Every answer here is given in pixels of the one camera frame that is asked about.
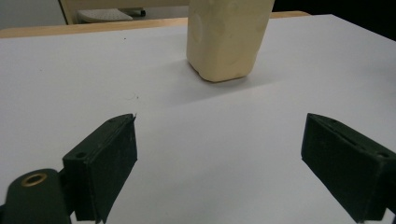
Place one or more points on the beige square cup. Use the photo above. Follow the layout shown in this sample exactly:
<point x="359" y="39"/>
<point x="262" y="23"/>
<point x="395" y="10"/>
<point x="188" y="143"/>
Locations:
<point x="225" y="40"/>

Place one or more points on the wooden table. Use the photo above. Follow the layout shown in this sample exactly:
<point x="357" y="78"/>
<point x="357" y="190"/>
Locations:
<point x="93" y="28"/>

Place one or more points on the white cabinet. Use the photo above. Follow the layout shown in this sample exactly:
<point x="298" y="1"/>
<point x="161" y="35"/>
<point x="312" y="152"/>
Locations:
<point x="31" y="12"/>

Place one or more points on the black curtain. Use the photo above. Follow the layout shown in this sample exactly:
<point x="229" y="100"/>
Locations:
<point x="336" y="15"/>

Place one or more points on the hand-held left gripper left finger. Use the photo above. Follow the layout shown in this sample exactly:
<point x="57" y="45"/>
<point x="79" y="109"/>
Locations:
<point x="102" y="165"/>

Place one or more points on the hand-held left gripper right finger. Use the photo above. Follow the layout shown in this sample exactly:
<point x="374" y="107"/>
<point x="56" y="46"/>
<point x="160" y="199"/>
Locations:
<point x="351" y="168"/>

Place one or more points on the chair base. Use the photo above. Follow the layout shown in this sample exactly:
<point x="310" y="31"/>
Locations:
<point x="104" y="15"/>

